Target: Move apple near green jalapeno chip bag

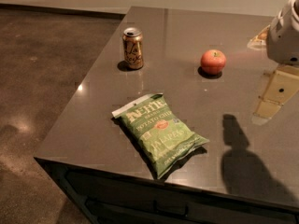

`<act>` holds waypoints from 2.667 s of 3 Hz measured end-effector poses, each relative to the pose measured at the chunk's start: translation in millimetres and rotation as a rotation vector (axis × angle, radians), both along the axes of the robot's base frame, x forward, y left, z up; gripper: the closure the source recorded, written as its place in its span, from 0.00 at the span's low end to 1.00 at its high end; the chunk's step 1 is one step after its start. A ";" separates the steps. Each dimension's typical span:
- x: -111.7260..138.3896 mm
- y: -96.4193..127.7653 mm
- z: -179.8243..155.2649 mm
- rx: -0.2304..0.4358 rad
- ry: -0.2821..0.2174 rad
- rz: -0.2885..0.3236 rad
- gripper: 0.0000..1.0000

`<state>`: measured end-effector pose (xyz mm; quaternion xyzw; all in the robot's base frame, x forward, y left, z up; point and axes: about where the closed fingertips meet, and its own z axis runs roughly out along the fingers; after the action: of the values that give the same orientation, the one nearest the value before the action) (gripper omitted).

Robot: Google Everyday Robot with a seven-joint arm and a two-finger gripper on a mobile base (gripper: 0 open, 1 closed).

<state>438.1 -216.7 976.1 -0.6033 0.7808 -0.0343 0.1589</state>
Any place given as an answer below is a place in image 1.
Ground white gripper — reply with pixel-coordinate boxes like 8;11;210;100
247;0;299;125

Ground red apple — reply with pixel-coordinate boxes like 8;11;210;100
201;49;226;76

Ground green jalapeno chip bag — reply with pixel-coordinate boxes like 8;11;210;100
112;93;209;179

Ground gold soda can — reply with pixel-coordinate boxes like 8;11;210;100
122;27;144;69

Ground dark cabinet drawer front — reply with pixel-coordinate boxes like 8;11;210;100
50;163;299;224

